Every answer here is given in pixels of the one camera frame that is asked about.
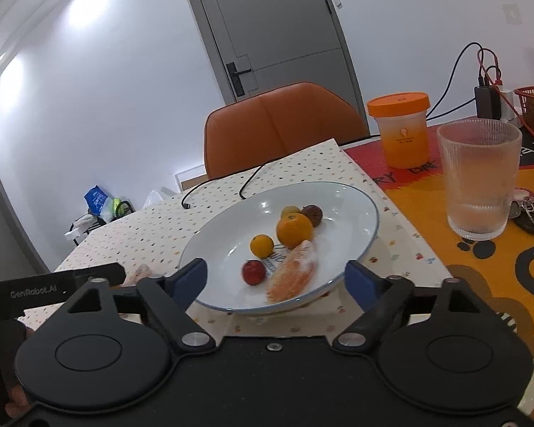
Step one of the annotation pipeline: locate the orange lidded plastic cup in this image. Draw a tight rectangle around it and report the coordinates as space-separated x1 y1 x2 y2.
366 91 430 170

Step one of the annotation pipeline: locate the white wall switch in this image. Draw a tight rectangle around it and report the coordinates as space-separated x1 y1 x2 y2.
502 3 523 25

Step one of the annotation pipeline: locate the white plate with blue rim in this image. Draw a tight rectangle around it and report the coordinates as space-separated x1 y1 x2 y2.
179 181 380 315

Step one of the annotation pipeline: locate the person's left hand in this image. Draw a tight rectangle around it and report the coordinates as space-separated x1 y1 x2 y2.
0 320 32 426

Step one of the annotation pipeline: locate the peeled citrus segment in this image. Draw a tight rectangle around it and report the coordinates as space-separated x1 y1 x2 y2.
266 240 318 304

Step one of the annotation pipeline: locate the small orange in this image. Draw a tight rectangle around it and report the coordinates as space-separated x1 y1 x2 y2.
250 234 275 259

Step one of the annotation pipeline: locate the black wire rack with bags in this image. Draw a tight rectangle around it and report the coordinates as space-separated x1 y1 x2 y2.
64 186 135 246

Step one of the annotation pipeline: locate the cardboard box by wall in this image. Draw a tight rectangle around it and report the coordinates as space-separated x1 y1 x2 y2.
174 165 208 193

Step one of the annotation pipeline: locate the orange leather chair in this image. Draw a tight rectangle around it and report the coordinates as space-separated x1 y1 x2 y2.
204 82 369 179

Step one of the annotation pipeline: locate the ribbed clear drinking glass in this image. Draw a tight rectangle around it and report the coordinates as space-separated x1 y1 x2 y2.
437 118 522 241

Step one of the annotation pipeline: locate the dark red fruit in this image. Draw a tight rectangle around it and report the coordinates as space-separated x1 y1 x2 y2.
300 204 323 227

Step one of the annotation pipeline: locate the black usb cable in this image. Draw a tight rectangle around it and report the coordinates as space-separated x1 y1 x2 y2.
180 132 384 211

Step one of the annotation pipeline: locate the black charger on power strip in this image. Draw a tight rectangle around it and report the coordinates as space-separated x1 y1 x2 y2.
475 85 502 120

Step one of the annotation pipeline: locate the bunch of keys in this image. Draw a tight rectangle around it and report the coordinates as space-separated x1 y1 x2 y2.
508 188 534 235

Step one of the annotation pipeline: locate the green brown longan front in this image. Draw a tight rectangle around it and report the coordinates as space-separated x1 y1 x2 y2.
281 205 301 218

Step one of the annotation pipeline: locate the white plastic bag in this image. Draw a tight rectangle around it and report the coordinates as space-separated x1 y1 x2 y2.
142 187 176 208

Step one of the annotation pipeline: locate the orange cartoon table mat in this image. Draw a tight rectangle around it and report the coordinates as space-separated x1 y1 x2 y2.
346 118 534 418

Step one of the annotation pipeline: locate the grey door with handle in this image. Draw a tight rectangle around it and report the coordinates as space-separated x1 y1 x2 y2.
189 0 363 113

